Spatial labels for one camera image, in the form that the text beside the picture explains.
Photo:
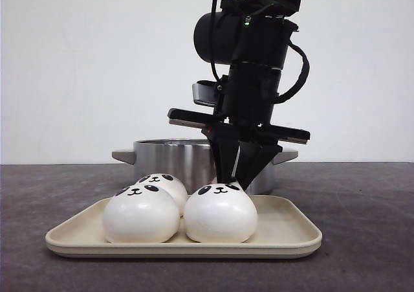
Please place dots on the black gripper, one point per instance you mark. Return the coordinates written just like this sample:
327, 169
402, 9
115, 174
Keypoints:
248, 93

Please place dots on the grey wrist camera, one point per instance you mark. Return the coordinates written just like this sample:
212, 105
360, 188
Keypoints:
207, 93

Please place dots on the panda bun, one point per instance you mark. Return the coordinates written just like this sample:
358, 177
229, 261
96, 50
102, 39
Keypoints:
170, 184
220, 213
140, 214
235, 183

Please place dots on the cream rectangular tray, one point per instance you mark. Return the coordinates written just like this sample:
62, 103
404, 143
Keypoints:
283, 232

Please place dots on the stainless steel pot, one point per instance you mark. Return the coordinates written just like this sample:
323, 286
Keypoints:
191, 161

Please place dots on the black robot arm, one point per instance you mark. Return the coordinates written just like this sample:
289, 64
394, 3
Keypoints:
252, 37

